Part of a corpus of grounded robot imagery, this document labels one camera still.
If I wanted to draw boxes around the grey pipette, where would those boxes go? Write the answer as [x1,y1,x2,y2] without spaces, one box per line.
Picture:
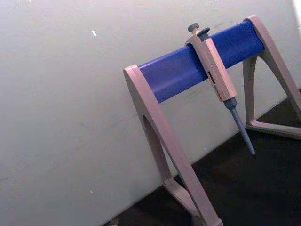
[184,23,256,155]

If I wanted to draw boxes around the grey stand with blue bar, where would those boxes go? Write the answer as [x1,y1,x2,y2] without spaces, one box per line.
[123,15,301,226]

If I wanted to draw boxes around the black table cloth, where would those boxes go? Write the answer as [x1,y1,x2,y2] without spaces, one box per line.
[102,88,301,226]

